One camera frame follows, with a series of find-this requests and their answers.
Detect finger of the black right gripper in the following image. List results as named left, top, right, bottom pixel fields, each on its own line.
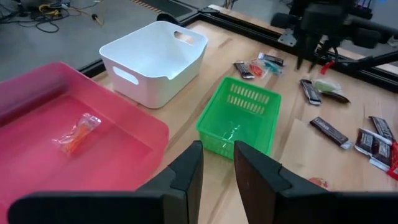
left=309, top=35, right=323, bottom=73
left=296, top=32, right=312, bottom=70

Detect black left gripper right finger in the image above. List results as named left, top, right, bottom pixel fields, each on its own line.
left=233, top=140, right=398, bottom=224

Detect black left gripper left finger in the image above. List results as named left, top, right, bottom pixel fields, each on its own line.
left=7, top=141, right=205, bottom=224

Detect clear red candy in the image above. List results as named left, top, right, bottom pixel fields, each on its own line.
left=308, top=177, right=329, bottom=189
left=248, top=60, right=269, bottom=79

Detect clear wrapped orange candy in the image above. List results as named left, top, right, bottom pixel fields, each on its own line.
left=52, top=112, right=102, bottom=155

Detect grey metal mounting plate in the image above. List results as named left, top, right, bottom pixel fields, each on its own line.
left=277, top=29, right=298, bottom=47

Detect small red tag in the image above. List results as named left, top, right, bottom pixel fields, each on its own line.
left=320, top=59, right=336, bottom=75

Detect pink plastic tray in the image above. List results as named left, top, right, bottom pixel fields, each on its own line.
left=0, top=61, right=170, bottom=224

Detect red KitKat mini bar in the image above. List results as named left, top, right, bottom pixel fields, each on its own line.
left=387, top=141, right=398, bottom=181

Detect green plastic basket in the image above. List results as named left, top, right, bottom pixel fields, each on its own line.
left=195, top=76, right=282, bottom=160

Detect black mat with striped edge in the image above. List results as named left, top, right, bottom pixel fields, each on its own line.
left=129, top=0, right=200, bottom=19

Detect white plastic bin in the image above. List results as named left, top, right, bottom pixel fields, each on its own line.
left=98, top=21, right=208, bottom=110

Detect black diagonal frame strut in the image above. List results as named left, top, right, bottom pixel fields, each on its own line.
left=334, top=50, right=398, bottom=72

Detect black frame clamp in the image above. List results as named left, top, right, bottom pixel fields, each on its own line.
left=156, top=12, right=182, bottom=26

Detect tangled floor cables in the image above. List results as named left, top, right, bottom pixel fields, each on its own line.
left=0, top=0, right=105, bottom=34

